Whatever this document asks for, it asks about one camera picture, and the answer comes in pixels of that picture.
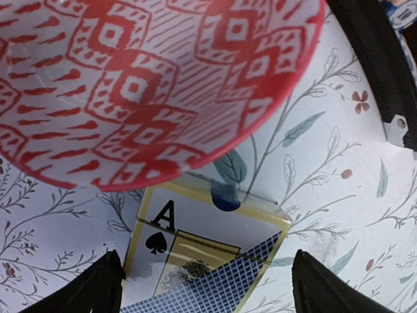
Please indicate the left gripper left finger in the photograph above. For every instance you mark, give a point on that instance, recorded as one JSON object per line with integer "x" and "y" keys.
{"x": 97, "y": 289}

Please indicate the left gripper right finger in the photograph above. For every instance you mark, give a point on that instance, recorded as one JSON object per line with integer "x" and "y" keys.
{"x": 318, "y": 289}

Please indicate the blue playing card deck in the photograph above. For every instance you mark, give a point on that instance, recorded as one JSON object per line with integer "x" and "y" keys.
{"x": 194, "y": 250}

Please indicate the black poker set case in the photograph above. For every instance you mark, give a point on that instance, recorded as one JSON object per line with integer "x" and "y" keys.
{"x": 381, "y": 56}

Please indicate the red patterned bowl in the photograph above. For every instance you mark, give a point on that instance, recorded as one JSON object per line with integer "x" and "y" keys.
{"x": 128, "y": 94}

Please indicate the blue tan chip stack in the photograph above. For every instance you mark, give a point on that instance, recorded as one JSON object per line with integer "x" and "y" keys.
{"x": 402, "y": 14}

